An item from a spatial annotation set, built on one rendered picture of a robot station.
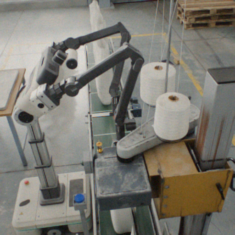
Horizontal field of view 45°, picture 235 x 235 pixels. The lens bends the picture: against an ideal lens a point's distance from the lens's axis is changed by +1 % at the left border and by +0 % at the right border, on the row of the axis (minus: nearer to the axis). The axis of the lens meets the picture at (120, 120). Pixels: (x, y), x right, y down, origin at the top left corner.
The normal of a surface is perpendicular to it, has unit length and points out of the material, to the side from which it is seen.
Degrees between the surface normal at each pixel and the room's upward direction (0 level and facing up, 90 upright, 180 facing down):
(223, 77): 0
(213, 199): 90
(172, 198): 90
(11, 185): 0
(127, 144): 0
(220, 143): 90
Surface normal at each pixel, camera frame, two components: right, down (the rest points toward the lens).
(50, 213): -0.04, -0.79
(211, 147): 0.12, 0.60
